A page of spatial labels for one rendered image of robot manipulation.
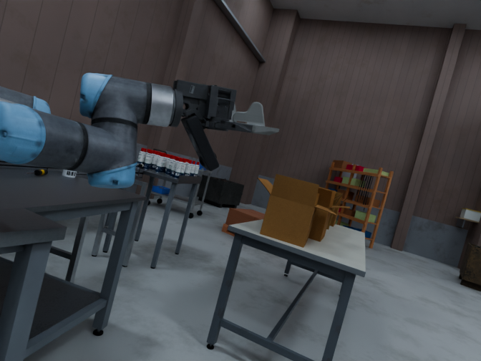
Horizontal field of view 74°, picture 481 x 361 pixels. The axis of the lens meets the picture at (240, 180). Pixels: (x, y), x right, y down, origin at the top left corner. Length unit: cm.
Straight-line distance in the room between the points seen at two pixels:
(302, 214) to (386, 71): 992
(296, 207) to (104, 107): 147
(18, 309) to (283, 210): 133
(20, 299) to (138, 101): 73
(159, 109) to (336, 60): 1130
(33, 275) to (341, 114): 1061
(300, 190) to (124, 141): 143
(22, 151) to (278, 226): 159
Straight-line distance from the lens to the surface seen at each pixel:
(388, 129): 1106
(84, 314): 191
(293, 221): 190
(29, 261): 108
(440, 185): 1101
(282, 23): 1216
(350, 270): 182
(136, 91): 59
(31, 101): 91
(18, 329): 118
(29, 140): 48
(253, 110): 62
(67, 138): 50
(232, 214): 547
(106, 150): 54
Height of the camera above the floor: 113
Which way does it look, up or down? 2 degrees down
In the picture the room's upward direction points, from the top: 15 degrees clockwise
